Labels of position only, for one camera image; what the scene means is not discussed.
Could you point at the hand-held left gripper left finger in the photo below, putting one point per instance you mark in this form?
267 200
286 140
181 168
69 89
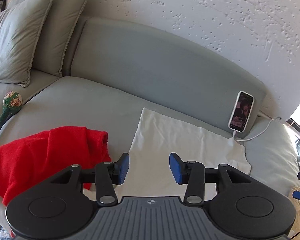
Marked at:
125 167

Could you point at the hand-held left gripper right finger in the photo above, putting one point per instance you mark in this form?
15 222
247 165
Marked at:
176 170

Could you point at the grey-green sofa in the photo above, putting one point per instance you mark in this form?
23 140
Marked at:
152 67

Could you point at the green floral massage hammer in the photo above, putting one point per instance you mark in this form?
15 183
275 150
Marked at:
12 101

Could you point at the red sweater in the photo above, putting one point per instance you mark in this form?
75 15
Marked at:
40 155

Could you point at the white smartphone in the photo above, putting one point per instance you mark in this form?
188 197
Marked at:
241 111

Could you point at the grey-green throw pillow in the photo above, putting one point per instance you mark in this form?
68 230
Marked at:
62 25
12 37

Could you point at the cream long-sleeve shirt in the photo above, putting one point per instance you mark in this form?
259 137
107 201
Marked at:
177 135

